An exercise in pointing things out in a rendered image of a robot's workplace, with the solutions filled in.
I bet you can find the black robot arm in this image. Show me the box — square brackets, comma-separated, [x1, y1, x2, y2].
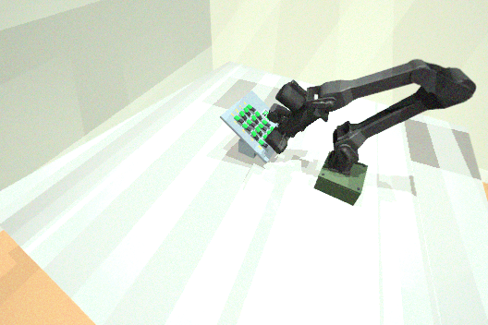
[267, 59, 477, 175]

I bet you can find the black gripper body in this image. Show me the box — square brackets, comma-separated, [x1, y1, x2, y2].
[265, 112, 306, 154]

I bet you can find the light grey switch panel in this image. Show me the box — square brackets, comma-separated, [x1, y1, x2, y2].
[220, 91, 278, 163]

